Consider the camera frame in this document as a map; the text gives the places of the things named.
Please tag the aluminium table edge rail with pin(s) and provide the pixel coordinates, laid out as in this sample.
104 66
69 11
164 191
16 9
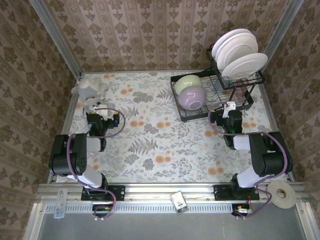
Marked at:
67 120
125 71
272 112

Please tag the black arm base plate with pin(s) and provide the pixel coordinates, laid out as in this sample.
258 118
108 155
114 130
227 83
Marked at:
220 193
118 193

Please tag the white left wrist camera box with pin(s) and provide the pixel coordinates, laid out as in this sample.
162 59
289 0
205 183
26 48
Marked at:
102 111

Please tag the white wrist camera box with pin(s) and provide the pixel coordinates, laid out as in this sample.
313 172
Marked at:
102 111
230 105

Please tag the pale green bowl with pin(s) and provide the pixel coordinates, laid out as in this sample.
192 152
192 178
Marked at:
186 83

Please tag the grey white plush husky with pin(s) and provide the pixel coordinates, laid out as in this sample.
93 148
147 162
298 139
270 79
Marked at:
87 86

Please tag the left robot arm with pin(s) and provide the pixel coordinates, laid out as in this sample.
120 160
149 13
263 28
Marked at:
67 155

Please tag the orange sunburst ceramic plate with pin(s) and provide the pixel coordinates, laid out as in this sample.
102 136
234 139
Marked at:
240 46

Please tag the blue rimmed ceramic plate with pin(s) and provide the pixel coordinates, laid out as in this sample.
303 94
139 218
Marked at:
243 66

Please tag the beige tape roll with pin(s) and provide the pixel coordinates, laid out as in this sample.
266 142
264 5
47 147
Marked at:
272 197

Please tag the aluminium extrusion beam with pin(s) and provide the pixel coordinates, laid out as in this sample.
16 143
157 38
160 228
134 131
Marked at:
150 192

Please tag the white badge card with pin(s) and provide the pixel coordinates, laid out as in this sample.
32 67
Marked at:
180 203

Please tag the clear plastic packet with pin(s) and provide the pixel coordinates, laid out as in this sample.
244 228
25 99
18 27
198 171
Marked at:
60 205

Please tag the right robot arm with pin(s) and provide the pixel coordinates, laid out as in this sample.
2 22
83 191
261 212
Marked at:
270 160

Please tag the purple bowl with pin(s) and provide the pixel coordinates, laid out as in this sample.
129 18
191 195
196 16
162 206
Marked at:
190 98

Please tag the black connector box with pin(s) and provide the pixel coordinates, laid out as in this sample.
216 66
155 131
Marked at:
102 210
242 211

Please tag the grey metal base panel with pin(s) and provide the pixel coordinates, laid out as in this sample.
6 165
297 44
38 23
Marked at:
150 227

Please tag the floral patterned tablecloth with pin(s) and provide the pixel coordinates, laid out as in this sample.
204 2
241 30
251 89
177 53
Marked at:
155 140

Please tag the aluminium frame post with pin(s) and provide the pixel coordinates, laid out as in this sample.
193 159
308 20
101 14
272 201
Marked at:
55 32
281 30

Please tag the pink translucent cup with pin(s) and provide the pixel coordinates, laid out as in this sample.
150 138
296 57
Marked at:
243 91

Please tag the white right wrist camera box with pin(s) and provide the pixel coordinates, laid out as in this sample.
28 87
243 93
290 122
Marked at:
230 105

